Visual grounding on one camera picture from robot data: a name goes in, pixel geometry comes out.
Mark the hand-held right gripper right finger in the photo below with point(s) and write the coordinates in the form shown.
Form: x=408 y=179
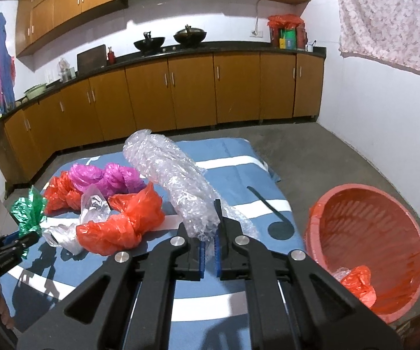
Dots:
x=268 y=262

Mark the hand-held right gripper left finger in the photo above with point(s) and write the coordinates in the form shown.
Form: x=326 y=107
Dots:
x=151 y=262

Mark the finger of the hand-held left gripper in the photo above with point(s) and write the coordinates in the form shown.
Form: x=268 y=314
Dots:
x=27 y=240

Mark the green plastic bag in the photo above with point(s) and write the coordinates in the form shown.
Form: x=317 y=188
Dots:
x=29 y=211

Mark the clear bubble wrap roll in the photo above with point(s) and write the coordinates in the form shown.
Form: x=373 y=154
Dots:
x=173 y=175

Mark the red plastic bag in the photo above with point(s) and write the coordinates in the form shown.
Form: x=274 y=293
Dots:
x=104 y=235
x=140 y=204
x=62 y=195
x=359 y=286

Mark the red plastic basket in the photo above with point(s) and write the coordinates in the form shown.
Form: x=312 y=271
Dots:
x=377 y=226

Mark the white plastic bag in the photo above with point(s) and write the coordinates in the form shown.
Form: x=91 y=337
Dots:
x=62 y=238

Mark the small clear plastic bag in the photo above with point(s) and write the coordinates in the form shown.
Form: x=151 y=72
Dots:
x=95 y=204

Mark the blue striped music-note tablecloth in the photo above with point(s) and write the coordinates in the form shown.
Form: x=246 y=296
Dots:
x=239 y=186

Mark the magenta plastic bag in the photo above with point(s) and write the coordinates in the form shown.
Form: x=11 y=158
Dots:
x=104 y=178

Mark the green basin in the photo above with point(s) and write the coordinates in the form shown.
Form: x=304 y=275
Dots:
x=35 y=91

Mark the clear jar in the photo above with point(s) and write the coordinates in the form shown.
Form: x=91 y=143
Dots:
x=64 y=71

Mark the wooden base cabinets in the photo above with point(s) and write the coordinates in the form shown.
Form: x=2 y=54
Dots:
x=188 y=91

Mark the dark cutting board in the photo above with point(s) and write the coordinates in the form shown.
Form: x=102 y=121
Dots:
x=91 y=58

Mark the red bottle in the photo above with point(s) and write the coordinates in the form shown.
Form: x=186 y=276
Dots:
x=111 y=57

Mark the black kitchen countertop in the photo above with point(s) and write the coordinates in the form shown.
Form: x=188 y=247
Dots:
x=232 y=47

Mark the white mug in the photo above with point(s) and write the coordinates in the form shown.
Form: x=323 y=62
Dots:
x=310 y=47

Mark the green box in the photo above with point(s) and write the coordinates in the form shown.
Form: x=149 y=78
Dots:
x=290 y=39

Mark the black wok with lid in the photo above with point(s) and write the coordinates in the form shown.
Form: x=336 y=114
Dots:
x=190 y=36

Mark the long wooden upper cabinet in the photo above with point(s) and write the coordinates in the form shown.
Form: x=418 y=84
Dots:
x=67 y=3

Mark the red bag covered containers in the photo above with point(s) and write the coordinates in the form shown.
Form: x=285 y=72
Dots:
x=286 y=22

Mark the floral hanging sheet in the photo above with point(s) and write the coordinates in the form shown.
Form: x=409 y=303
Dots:
x=388 y=18

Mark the white wall outlet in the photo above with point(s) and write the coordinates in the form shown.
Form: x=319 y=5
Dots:
x=256 y=33

